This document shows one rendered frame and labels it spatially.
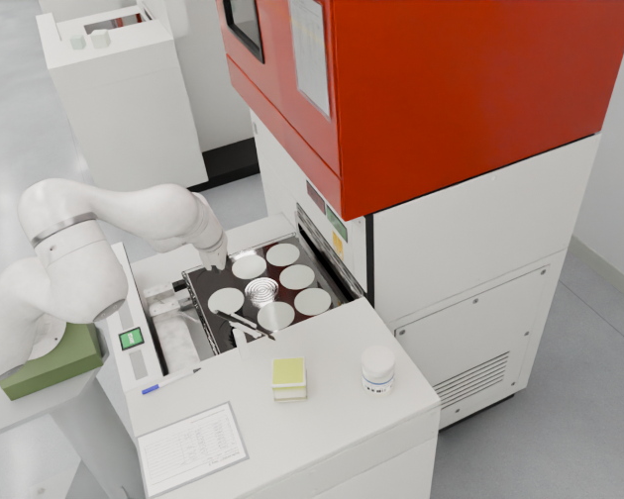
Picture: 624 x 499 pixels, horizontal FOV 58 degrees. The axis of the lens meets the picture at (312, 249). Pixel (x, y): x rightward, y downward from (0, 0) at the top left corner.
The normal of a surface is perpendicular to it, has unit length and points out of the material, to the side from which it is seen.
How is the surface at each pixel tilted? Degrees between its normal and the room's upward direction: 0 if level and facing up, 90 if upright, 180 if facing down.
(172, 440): 0
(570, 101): 90
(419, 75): 90
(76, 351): 45
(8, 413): 0
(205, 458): 0
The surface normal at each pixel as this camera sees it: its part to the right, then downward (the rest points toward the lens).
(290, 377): -0.08, -0.74
